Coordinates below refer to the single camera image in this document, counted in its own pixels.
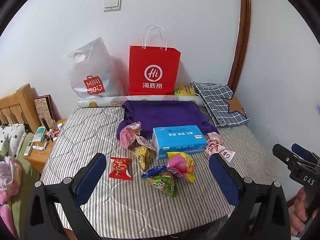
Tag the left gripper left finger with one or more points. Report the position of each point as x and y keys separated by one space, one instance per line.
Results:
x=43 y=221

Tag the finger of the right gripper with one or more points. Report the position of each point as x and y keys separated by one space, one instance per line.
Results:
x=305 y=154
x=286 y=156

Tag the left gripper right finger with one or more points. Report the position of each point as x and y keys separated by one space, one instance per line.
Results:
x=260 y=211

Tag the red snack packet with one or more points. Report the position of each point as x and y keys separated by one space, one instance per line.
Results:
x=120 y=168

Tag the strawberry white snack packet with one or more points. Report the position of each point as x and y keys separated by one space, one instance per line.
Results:
x=214 y=147

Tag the small pink candy packet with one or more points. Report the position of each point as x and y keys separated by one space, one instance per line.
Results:
x=215 y=136

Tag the yellow pyramid snack packet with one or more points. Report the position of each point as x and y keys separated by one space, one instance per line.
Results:
x=144 y=155

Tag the pink silver-striped snack packet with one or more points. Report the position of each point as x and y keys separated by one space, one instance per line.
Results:
x=131 y=133

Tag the pink yellow chip bag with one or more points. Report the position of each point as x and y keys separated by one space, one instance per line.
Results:
x=181 y=164

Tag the dark blue snack packet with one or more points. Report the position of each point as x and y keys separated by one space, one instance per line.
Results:
x=153 y=171

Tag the green snack bag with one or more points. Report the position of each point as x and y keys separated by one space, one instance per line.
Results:
x=165 y=182

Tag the pink clothing pile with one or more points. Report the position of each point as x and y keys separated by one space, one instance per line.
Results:
x=11 y=175

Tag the wooden nightstand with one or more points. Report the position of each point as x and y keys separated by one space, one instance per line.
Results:
x=41 y=150

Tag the white remote control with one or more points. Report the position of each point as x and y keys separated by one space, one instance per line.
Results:
x=28 y=149

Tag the floral white pillow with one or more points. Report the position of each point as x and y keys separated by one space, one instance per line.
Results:
x=12 y=137

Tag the brown patterned box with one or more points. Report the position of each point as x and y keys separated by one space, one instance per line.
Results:
x=44 y=110

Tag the grey checked folded cloth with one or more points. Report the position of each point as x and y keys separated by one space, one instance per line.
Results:
x=222 y=105

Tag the wooden headboard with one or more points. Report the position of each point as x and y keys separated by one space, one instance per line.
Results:
x=19 y=108

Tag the rolled patterned mat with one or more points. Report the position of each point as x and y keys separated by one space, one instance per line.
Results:
x=117 y=101

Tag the blue tissue pack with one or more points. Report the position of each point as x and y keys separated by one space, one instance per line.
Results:
x=188 y=139

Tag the yellow snack bag behind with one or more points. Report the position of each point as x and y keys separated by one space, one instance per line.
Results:
x=184 y=91

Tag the purple towel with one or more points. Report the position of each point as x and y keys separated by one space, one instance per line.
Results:
x=152 y=114

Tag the white Miniso plastic bag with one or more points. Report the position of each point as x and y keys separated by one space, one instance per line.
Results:
x=93 y=73

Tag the red Haidilao paper bag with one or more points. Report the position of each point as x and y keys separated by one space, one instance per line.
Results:
x=153 y=70

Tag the brown wooden door frame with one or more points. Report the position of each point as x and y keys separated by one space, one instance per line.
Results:
x=241 y=44

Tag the white wall switch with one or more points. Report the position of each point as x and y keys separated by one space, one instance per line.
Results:
x=111 y=5

